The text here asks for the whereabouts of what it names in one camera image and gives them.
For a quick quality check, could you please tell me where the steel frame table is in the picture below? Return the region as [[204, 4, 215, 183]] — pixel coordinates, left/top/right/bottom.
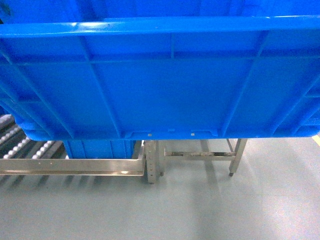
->
[[158, 138, 248, 177]]

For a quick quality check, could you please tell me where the blue crate on left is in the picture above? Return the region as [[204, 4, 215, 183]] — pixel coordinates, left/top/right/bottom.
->
[[63, 140, 136, 159]]

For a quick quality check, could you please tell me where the large blue plastic crate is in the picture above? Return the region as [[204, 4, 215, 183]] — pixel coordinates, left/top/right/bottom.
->
[[0, 0, 320, 141]]

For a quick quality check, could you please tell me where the steel roller shelf rack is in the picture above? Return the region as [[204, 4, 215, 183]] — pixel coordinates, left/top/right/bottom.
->
[[0, 114, 165, 184]]

